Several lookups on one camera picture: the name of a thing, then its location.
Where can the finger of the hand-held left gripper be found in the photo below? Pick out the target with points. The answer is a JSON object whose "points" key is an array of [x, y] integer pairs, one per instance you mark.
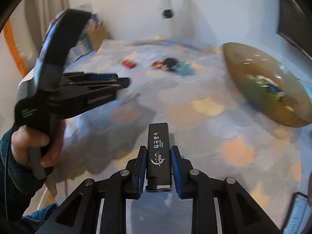
{"points": [[117, 84], [104, 76]]}

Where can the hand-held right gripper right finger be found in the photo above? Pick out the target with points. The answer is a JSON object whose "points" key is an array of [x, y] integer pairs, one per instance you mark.
{"points": [[175, 170]]}

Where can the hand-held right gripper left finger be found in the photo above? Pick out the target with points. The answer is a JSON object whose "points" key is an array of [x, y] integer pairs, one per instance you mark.
{"points": [[142, 165]]}

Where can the black lighter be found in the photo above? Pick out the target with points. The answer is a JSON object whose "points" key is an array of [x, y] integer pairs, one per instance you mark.
{"points": [[158, 151]]}

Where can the amber ribbed glass bowl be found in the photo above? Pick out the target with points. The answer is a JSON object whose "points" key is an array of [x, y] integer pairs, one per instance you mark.
{"points": [[238, 61]]}

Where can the person's left forearm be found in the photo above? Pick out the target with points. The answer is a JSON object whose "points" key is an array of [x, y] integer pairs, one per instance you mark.
{"points": [[14, 187]]}

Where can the person's left hand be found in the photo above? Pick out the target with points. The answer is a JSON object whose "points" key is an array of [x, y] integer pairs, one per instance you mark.
{"points": [[54, 148]]}

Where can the red small toy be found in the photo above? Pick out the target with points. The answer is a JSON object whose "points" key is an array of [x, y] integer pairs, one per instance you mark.
{"points": [[128, 64]]}

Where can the white flat box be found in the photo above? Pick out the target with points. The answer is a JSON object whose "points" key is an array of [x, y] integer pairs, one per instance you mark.
{"points": [[26, 82]]}

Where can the stack of books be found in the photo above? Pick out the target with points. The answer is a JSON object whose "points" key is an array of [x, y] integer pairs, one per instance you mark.
{"points": [[85, 43]]}

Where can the cardboard pen holder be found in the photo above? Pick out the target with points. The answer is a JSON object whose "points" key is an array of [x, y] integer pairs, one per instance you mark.
{"points": [[97, 36]]}

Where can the red small figurine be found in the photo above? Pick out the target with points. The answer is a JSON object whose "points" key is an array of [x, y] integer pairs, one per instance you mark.
{"points": [[157, 65]]}

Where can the black mouse toy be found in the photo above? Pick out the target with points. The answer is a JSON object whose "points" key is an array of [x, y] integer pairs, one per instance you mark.
{"points": [[170, 63]]}

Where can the orange trim strip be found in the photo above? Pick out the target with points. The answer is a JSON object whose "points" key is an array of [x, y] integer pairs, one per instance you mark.
{"points": [[14, 48]]}

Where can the light blue translucent toy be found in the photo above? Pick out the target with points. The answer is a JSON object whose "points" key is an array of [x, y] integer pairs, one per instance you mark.
{"points": [[186, 69]]}

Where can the black pole clamp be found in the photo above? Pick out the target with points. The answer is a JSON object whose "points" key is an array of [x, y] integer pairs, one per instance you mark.
{"points": [[167, 13]]}

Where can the green rubber toy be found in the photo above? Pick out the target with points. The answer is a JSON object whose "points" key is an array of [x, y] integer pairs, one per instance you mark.
{"points": [[253, 85]]}

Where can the blue flat object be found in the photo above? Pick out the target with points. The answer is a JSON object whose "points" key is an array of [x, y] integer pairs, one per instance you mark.
{"points": [[298, 214]]}

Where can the black monitor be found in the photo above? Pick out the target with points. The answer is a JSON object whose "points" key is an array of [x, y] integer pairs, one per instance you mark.
{"points": [[297, 17]]}

